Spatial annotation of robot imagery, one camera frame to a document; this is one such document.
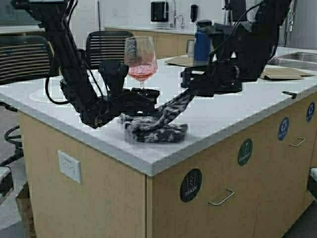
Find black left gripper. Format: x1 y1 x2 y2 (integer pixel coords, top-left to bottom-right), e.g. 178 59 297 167
98 59 160 117

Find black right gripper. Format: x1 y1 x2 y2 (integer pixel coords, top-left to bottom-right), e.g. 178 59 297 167
180 59 243 97

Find black white patterned cloth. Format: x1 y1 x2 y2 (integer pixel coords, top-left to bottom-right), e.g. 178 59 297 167
118 89 194 143

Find wine glass with pink liquid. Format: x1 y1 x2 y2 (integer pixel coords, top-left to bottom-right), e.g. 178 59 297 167
124 36 158 90

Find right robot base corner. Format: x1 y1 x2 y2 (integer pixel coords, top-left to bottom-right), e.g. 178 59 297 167
308 167 317 199

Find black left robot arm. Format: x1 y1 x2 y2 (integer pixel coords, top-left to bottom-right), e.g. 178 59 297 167
11 0 158 129

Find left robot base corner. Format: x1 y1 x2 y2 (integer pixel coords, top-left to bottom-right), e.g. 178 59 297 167
0 167 14 204

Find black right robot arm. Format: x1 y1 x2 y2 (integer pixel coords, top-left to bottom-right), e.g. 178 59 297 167
180 0 291 97

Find blue water bottle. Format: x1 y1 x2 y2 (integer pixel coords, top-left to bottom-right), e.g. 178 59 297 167
194 20 212 66

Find black mesh office chair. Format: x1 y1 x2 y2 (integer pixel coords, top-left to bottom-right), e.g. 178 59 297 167
85 31 134 69

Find brown paper sheet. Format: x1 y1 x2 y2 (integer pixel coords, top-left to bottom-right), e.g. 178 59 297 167
260 67 315 80

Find green round compost sticker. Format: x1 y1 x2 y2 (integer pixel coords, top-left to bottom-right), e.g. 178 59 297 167
237 138 253 166

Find black paper towel dispenser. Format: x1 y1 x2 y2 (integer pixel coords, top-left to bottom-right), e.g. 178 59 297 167
151 1 169 22

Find blue round recycling sticker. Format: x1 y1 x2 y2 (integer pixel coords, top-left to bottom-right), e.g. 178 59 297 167
278 117 290 141

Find wood kitchen island cabinet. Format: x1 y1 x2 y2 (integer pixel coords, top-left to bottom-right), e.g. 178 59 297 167
18 94 317 238

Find black round trash sticker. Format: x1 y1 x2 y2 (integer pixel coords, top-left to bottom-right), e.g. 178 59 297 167
179 168 202 203

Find island stainless steel sink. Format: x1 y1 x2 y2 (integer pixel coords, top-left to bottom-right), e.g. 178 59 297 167
267 52 317 71

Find black wall soap dispenser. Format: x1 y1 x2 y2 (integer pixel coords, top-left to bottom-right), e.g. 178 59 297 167
190 4 198 23

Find white wall outlet plate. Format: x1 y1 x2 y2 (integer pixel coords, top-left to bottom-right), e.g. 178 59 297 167
57 150 81 184

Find metal trash drawer handle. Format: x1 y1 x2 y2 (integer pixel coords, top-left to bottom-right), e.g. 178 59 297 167
208 188 235 206

